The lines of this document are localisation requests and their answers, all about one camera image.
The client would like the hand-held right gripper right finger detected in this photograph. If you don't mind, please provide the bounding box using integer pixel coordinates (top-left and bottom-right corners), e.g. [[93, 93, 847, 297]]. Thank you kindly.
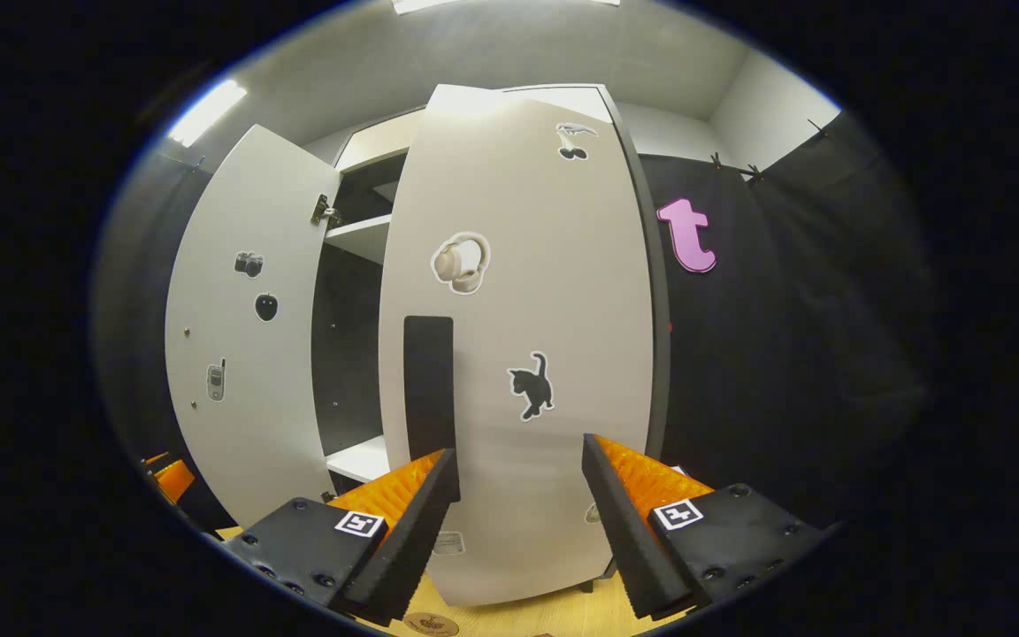
[[580, 434, 833, 620]]

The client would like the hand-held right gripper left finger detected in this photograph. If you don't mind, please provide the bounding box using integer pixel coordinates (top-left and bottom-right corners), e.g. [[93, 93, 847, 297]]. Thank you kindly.
[[209, 447, 462, 627]]

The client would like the white cabinet door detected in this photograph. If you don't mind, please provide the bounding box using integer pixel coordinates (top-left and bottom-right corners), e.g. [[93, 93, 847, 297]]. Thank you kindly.
[[165, 124, 342, 530], [377, 84, 663, 608]]

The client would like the white and grey cabinet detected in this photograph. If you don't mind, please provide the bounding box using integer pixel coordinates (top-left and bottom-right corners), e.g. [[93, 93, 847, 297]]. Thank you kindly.
[[310, 84, 674, 595]]

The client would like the black backdrop cloth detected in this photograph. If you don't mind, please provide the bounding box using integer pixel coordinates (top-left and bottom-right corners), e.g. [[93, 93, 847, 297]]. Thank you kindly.
[[638, 106, 931, 533]]

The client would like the ceiling light panel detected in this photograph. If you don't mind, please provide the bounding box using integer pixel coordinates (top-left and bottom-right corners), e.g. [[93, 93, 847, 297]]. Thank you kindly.
[[166, 80, 249, 150], [392, 0, 622, 17]]

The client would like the black door handle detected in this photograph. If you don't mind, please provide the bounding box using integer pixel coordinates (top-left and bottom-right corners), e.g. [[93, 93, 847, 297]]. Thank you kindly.
[[403, 315, 456, 466]]

